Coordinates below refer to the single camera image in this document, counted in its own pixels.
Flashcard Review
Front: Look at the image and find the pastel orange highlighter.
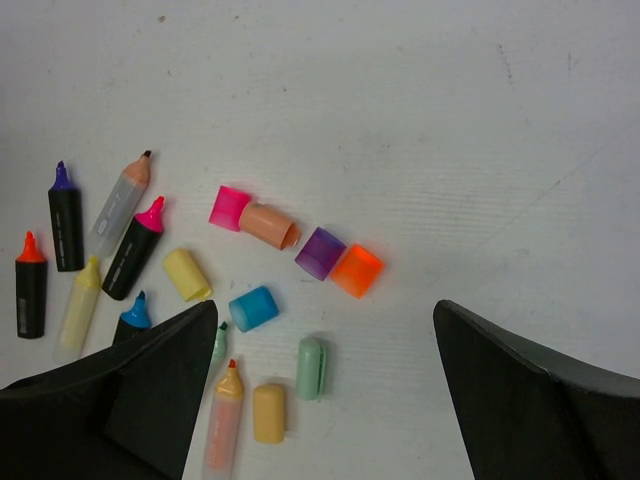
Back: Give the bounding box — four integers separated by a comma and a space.
202, 359, 244, 479

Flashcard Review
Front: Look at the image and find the pastel orange cap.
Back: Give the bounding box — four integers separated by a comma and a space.
252, 384, 286, 445

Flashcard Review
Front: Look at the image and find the pink cap black highlighter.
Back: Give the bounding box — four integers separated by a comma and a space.
102, 196, 165, 301

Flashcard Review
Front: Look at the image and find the pastel green cap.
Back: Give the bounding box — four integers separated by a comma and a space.
296, 336, 327, 401

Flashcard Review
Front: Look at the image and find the purple cap black highlighter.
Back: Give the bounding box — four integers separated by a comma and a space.
48, 161, 85, 272

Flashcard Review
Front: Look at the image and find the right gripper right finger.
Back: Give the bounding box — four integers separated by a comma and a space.
433, 300, 639, 479

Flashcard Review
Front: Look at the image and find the blue cap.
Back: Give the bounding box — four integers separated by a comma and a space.
229, 286, 280, 333

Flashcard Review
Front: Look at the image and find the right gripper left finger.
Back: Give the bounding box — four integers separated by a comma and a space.
1, 300, 218, 479

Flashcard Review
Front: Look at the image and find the pastel yellow cap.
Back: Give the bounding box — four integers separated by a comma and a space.
162, 248, 212, 302

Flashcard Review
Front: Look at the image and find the pastel yellow highlighter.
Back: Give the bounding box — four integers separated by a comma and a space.
54, 256, 101, 364

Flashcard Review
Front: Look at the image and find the blue black highlighter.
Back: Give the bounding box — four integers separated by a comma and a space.
113, 291, 152, 345

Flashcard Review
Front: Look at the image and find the pastel green highlighter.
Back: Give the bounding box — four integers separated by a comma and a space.
209, 321, 229, 379

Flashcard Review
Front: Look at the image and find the orange cap black highlighter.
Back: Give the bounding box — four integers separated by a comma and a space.
15, 231, 48, 339

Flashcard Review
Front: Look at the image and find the peach cap clear highlighter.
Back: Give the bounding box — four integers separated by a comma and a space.
88, 150, 152, 259

